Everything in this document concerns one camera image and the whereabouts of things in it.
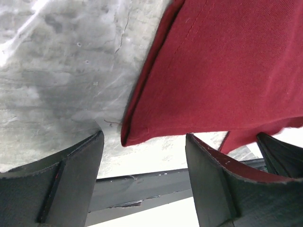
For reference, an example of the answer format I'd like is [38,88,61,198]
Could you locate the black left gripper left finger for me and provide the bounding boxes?
[0,131,104,227]

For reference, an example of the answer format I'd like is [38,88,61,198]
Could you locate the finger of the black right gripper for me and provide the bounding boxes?
[257,132,303,177]

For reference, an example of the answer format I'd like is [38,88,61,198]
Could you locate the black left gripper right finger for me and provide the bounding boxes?
[185,134,303,227]

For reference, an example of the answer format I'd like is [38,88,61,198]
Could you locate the dark red t-shirt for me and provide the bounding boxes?
[121,0,303,154]

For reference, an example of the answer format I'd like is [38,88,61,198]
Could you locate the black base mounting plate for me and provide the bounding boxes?
[85,168,193,227]

